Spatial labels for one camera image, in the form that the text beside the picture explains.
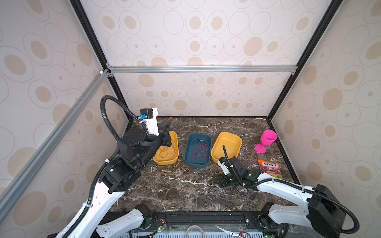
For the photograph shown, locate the left yellow plastic bin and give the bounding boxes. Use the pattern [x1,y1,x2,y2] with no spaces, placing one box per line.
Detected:
[153,131,179,166]

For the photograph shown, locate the diagonal aluminium bar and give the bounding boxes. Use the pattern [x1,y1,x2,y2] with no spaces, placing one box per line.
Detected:
[1,68,110,222]

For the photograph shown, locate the right yellow plastic bin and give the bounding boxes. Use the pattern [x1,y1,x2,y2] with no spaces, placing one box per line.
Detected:
[211,132,242,163]

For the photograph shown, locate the orange cable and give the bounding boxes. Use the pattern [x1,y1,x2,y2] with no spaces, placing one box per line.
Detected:
[157,145,177,159]

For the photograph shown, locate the yellow plastic bin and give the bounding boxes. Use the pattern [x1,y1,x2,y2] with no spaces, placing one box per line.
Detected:
[153,131,179,166]
[211,132,242,163]

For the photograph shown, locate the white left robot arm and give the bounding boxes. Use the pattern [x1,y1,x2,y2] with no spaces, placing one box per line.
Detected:
[54,120,172,238]

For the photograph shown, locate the orange candy bag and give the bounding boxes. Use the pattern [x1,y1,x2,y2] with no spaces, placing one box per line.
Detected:
[258,160,283,179]

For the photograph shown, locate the scissors with red handle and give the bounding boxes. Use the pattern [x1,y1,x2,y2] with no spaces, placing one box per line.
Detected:
[216,226,252,238]

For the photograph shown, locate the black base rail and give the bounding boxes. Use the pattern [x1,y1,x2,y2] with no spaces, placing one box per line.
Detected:
[143,211,289,232]

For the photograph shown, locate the horizontal aluminium bar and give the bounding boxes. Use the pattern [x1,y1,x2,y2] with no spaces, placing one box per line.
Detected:
[109,65,298,74]

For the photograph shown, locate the pink plastic goblet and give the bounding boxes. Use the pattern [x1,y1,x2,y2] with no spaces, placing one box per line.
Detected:
[255,130,278,154]

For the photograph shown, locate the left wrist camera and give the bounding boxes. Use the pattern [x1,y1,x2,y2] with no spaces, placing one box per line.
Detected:
[140,108,159,136]

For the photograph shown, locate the red cable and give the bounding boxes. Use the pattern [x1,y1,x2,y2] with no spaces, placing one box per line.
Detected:
[192,139,209,161]

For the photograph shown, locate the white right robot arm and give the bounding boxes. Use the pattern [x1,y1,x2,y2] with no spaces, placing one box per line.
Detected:
[217,157,360,238]

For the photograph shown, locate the white looped cable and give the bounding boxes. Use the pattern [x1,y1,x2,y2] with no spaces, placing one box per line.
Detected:
[185,225,205,238]

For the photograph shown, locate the teal plastic bin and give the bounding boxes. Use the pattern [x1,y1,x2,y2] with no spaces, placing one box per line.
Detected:
[184,133,212,168]

